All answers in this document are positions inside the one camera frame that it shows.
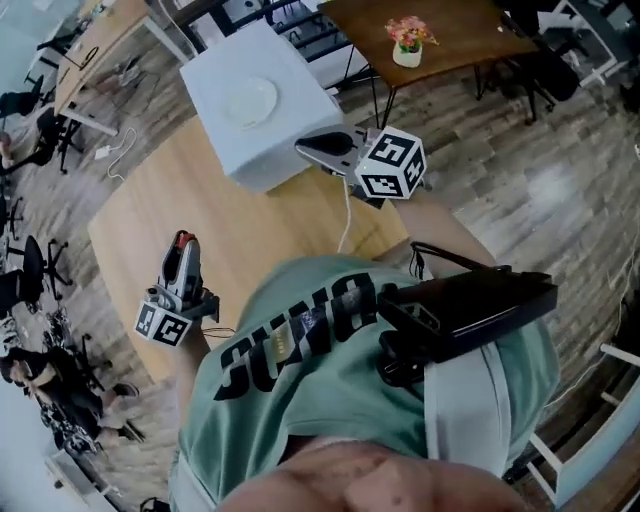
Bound person's green T-shirt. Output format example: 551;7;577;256
169;254;561;512

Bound grey shoulder strap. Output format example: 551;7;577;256
169;449;221;512
423;339;514;476

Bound black clamp mount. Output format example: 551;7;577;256
374;329;436;387

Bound potted pink flowers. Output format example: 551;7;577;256
384;14;441;69

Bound black metal railing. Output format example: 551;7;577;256
164;0;381;91

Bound white box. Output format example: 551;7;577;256
178;20;345;194

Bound white plate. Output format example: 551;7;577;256
221;76;279;131

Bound white power cable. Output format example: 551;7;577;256
337;177;354;254

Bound dark wooden table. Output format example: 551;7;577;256
317;0;541;131

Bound person's face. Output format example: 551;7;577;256
214;439;531;512

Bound light wooden table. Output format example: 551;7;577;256
87;115;409;384

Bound person's left forearm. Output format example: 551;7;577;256
172;329;214;401

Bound white floor cable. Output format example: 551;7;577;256
106;127;139;181

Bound small wooden table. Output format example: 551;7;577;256
52;0;189;137

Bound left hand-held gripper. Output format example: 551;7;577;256
133;233;221;348

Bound black device box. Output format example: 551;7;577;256
375;269;560;365

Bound person's right forearm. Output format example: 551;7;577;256
394;192;496;274

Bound grey-top white table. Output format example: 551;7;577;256
542;0;635;90

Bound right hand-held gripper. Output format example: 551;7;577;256
293;125;428;212

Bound black office chair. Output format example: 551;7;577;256
499;0;581;126
9;234;75;304
0;89;86;176

